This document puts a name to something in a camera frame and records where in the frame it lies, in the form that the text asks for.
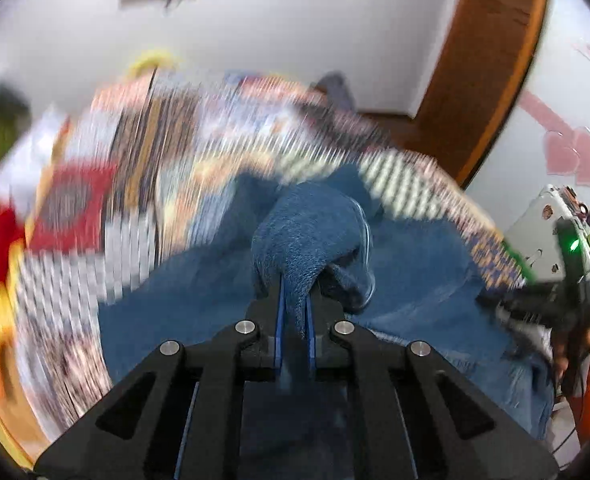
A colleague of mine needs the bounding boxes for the blue denim jacket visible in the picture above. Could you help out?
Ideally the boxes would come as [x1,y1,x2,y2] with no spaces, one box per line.
[96,164,557,480]

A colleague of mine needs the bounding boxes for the brown wooden door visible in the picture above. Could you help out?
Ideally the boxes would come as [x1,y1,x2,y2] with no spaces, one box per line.
[368,0,547,186]

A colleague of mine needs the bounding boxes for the white light blue shirt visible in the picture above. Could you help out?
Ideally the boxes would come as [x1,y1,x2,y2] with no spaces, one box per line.
[0,105,68,220]

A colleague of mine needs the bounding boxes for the grey backpack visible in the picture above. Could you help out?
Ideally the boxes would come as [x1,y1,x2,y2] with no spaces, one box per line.
[313,72,356,112]

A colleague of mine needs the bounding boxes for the yellow headboard cushion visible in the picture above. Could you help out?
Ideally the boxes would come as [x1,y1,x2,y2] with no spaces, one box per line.
[127,50,178,78]

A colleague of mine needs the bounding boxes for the patchwork quilt bedspread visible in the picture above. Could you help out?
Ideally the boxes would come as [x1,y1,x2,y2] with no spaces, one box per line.
[0,70,523,444]

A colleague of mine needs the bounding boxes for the white appliance with stickers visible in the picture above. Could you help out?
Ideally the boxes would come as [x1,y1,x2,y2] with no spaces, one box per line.
[504,184,590,280]

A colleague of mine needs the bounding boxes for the person right hand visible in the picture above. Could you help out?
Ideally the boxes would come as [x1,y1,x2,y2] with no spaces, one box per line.
[551,329,590,382]

